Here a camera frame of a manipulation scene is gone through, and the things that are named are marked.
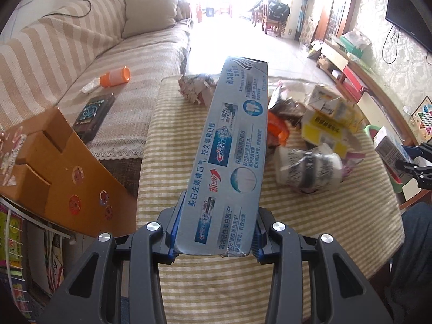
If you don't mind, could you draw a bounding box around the striped beige sofa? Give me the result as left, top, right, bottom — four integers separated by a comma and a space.
1, 0, 193, 160

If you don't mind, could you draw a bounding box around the orange snack wrapper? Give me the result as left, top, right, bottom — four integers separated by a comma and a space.
267, 111, 290, 146

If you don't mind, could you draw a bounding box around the black remote control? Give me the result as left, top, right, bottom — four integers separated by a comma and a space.
72, 93, 116, 144

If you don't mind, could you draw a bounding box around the orange capped bottle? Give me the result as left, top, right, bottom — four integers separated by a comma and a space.
80, 66, 130, 95

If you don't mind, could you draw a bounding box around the beige sofa cushion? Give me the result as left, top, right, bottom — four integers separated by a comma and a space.
122, 0, 178, 39

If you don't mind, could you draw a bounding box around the blue toothpaste box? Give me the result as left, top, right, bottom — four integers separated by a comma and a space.
174, 58, 268, 257

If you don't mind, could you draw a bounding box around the curved wooden tv cabinet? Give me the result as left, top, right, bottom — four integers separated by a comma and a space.
317, 38, 432, 206

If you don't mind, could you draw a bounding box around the orange cardboard box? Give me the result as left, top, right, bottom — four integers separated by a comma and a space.
1, 107, 137, 237

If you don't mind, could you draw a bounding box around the black wall television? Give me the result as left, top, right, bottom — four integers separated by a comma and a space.
385, 0, 432, 53

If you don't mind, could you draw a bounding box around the yellow white carton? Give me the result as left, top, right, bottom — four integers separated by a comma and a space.
301, 84, 365, 158

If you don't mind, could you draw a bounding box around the green storage box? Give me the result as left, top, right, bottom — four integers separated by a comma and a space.
340, 29, 371, 59

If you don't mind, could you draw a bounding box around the wooden chair with bag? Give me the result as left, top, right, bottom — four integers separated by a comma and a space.
261, 0, 291, 37

